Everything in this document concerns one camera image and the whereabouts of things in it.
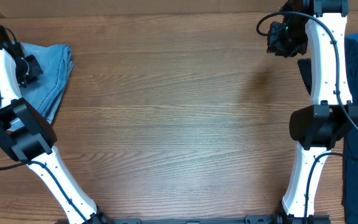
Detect medium blue denim jeans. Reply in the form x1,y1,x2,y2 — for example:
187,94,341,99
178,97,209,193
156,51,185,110
0,44,71,117

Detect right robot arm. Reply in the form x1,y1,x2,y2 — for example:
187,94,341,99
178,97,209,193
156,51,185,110
265,1,358,223

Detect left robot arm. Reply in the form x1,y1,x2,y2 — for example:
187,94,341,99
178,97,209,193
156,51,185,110
0,25,110,223

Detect folded light blue jeans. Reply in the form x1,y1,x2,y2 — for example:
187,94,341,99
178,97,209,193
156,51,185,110
43,60,74,124

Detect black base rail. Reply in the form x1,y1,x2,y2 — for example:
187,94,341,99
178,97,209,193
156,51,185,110
54,214,331,224

